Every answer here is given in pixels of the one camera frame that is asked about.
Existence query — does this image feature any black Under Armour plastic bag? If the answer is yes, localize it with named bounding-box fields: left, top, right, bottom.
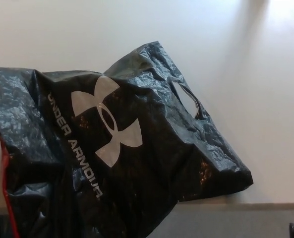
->
left=0, top=41, right=254, bottom=238

